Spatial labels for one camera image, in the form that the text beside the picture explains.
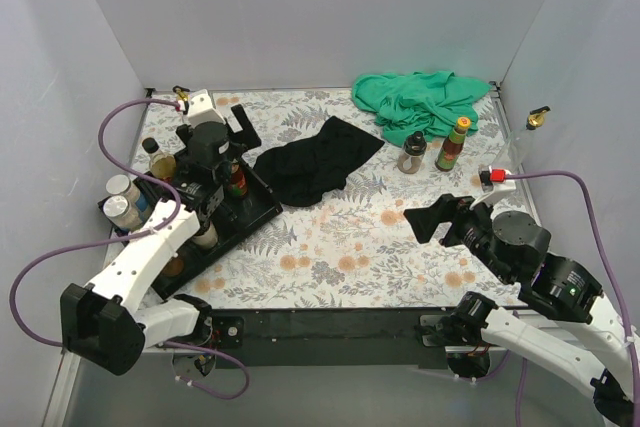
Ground gold spout glass bottle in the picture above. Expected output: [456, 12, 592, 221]
[172, 85, 191, 115]

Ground pink cap spice bottle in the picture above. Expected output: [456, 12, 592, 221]
[160, 256, 185, 278]

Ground tall gold spout bottle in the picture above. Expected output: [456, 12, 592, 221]
[493, 106, 550, 173]

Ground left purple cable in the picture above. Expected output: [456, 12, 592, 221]
[8, 99, 251, 401]

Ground silver lid spice jar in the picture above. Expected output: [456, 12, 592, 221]
[102, 195, 143, 231]

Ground black compartment tray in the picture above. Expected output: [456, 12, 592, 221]
[97, 146, 284, 299]

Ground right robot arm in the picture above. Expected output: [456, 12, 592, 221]
[404, 194, 639, 426]

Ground black cloth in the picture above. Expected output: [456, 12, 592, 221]
[253, 116, 384, 208]

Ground green cloth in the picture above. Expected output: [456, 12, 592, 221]
[351, 71, 490, 146]

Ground yellow cap sauce bottle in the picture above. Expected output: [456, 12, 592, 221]
[435, 117, 472, 172]
[227, 160, 248, 199]

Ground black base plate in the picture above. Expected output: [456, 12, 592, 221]
[204, 308, 479, 368]

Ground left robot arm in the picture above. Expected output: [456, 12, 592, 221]
[60, 94, 253, 375]

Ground dark soy sauce bottle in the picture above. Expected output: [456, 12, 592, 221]
[141, 137, 177, 183]

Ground white spice jar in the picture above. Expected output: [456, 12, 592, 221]
[192, 221, 219, 250]

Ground black cap spice jar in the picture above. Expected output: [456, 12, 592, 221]
[397, 131, 427, 174]

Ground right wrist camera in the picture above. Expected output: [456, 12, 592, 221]
[473, 166, 516, 207]

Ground blue label spice jar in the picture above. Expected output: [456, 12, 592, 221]
[106, 174, 149, 211]

